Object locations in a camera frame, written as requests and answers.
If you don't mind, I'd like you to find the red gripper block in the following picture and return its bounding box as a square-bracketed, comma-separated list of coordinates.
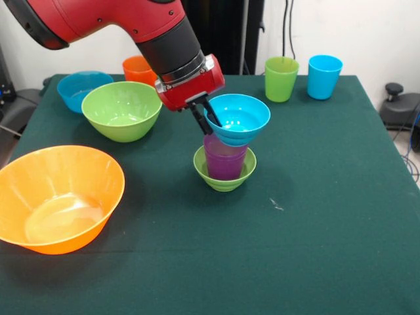
[154, 53, 226, 136]

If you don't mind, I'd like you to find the small cyan bowl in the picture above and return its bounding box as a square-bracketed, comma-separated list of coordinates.
[203, 93, 272, 148]

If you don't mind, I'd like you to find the purple cup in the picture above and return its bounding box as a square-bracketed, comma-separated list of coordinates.
[202, 133, 249, 181]

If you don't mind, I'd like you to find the small green bowl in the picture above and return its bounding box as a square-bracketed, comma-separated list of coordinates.
[193, 145, 257, 192]

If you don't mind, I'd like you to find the green cup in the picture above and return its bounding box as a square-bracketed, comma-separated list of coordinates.
[264, 56, 300, 103]

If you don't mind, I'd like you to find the large green bowl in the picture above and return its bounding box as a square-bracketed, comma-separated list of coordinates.
[81, 81, 163, 143]

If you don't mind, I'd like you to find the red-orange cup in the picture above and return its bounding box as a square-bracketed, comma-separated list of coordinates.
[122, 55, 158, 88]

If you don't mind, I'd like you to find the blue cup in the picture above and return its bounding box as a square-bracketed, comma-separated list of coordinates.
[307, 54, 344, 100]

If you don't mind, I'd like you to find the dark green tablecloth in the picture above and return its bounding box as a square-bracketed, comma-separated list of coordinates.
[0, 73, 420, 315]

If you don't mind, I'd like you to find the large blue bowl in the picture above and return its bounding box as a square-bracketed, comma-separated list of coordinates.
[56, 70, 115, 115]

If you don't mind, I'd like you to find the large orange bowl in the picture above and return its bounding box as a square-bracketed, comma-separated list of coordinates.
[0, 145, 126, 255]

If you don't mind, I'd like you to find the grey floor base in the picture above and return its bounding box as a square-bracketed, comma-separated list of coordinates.
[0, 88, 41, 136]

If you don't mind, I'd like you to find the grey base with black knob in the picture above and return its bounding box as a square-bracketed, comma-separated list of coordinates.
[380, 82, 420, 132]

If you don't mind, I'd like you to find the black equipment box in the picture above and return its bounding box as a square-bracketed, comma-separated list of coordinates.
[0, 45, 17, 102]

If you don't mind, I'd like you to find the black hanging cable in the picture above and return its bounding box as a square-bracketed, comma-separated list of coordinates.
[283, 0, 295, 57]

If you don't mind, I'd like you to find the blue cable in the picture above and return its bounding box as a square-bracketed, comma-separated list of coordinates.
[408, 111, 420, 184]

